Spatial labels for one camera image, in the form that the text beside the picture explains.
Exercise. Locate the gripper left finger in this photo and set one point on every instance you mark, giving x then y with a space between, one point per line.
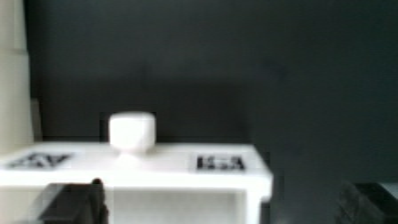
77 205

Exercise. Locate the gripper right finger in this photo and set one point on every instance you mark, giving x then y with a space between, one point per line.
367 204

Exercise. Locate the white front drawer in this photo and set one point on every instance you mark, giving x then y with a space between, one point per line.
176 183

